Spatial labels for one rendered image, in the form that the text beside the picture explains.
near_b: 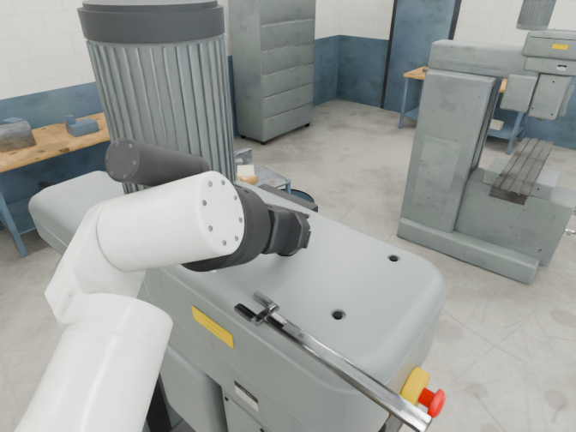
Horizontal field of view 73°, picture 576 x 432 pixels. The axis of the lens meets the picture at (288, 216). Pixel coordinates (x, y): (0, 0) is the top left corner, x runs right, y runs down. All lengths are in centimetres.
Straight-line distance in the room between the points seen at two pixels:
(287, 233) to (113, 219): 21
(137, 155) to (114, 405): 17
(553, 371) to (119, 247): 313
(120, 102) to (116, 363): 43
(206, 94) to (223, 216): 33
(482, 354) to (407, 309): 265
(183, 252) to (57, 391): 11
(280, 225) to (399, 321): 19
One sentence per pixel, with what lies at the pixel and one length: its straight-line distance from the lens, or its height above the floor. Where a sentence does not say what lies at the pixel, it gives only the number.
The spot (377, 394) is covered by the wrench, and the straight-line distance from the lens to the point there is 43.
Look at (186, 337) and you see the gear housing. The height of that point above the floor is 170.
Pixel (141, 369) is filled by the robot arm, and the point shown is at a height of 204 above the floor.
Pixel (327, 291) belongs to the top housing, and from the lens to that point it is 52.
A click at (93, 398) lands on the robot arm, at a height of 205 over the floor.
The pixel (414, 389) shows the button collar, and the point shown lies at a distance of 58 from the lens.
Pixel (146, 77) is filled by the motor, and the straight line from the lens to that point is 59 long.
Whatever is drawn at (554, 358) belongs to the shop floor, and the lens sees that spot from 337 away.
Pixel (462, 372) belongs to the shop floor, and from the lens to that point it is 301.
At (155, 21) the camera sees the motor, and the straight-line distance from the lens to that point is 57.
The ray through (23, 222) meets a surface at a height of 23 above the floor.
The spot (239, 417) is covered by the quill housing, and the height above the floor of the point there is 154.
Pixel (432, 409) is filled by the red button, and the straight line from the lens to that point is 59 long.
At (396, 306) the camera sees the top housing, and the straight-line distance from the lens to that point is 52.
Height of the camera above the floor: 225
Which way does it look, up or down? 32 degrees down
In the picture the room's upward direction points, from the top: straight up
